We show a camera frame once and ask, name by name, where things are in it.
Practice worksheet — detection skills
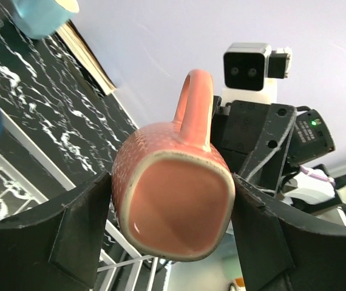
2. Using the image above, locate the white wire dish rack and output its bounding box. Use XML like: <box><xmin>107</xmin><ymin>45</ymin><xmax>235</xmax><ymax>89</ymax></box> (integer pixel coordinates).
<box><xmin>0</xmin><ymin>112</ymin><xmax>170</xmax><ymax>290</ymax></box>

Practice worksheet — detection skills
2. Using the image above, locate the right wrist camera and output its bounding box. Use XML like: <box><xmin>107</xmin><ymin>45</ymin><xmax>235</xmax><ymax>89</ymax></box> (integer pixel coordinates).
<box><xmin>221</xmin><ymin>42</ymin><xmax>292</xmax><ymax>106</ymax></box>

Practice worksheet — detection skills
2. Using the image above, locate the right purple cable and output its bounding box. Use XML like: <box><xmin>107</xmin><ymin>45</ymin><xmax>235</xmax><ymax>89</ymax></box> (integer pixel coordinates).
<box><xmin>300</xmin><ymin>165</ymin><xmax>336</xmax><ymax>184</ymax></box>

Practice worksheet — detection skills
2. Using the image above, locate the salmon square mug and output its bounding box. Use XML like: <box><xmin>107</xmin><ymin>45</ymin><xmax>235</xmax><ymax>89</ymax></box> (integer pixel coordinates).
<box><xmin>112</xmin><ymin>69</ymin><xmax>236</xmax><ymax>261</ymax></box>

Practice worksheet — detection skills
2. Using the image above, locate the light blue faceted mug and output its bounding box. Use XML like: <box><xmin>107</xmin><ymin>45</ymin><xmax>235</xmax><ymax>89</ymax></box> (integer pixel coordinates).
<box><xmin>11</xmin><ymin>0</ymin><xmax>80</xmax><ymax>39</ymax></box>

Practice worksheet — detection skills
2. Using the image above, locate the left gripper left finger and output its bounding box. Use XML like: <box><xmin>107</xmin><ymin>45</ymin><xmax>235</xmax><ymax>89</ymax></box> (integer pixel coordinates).
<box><xmin>0</xmin><ymin>172</ymin><xmax>112</xmax><ymax>290</ymax></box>

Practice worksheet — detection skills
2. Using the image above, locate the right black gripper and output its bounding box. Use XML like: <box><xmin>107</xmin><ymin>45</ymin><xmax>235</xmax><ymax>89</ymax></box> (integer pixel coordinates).
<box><xmin>211</xmin><ymin>96</ymin><xmax>297</xmax><ymax>194</ymax></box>

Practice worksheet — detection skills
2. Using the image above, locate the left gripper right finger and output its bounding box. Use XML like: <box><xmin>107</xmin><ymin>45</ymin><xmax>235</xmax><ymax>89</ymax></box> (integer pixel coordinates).
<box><xmin>232</xmin><ymin>175</ymin><xmax>346</xmax><ymax>290</ymax></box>

